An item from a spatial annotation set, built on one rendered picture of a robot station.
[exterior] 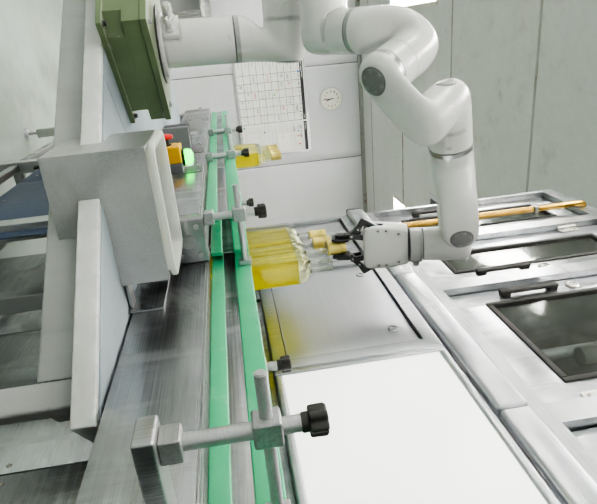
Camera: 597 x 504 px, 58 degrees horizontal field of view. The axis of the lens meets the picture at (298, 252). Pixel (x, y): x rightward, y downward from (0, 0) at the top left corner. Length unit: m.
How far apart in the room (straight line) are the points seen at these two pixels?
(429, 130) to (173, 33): 0.55
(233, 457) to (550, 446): 0.49
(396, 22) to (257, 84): 6.00
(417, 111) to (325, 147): 6.30
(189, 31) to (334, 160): 6.20
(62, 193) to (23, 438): 0.46
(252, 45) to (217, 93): 5.85
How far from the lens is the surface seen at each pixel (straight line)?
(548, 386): 1.12
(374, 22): 1.06
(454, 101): 1.01
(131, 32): 1.09
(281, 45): 1.20
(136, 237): 0.89
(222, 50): 1.19
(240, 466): 0.64
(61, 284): 0.87
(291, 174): 7.26
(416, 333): 1.17
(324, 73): 7.14
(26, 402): 0.82
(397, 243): 1.21
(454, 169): 1.08
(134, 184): 0.86
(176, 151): 1.45
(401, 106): 0.98
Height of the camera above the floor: 0.96
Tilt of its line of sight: 6 degrees up
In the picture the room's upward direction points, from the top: 82 degrees clockwise
